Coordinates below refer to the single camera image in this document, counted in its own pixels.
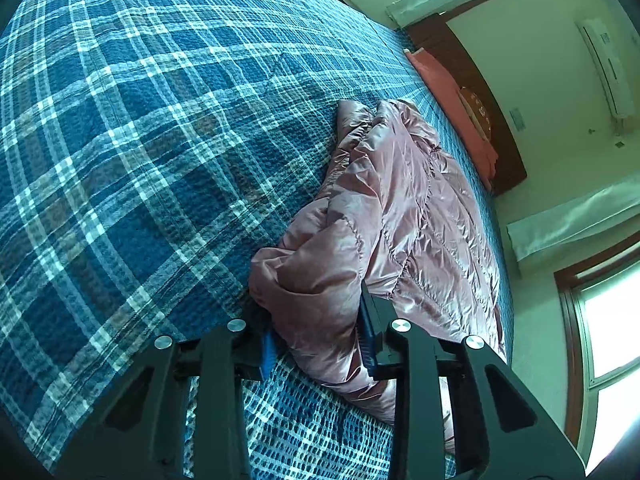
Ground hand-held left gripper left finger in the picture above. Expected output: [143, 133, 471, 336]
[55, 317, 278, 480]

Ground small brown patterned cushion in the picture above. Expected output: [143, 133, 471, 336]
[459, 86, 493, 141]

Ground salmon pink pillow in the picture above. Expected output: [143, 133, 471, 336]
[404, 47, 499, 191]

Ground bed with blue plaid sheet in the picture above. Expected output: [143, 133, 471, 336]
[0, 0, 516, 480]

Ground pink quilted down jacket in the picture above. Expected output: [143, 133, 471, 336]
[248, 98, 507, 456]

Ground wood trimmed window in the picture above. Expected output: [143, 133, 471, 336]
[554, 255, 640, 471]

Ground dark wooden headboard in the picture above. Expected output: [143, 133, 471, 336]
[405, 12, 528, 193]

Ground white wall air conditioner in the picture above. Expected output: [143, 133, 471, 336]
[575, 17, 637, 121]

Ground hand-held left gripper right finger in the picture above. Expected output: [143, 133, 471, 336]
[359, 284, 587, 480]

